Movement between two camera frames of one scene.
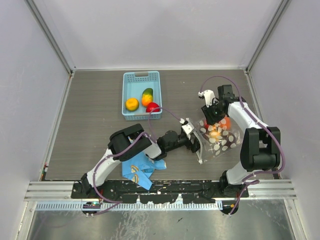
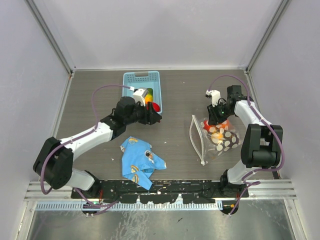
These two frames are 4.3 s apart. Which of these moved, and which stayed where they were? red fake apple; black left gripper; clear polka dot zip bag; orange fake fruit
Moved: black left gripper
Stayed: orange fake fruit; red fake apple; clear polka dot zip bag
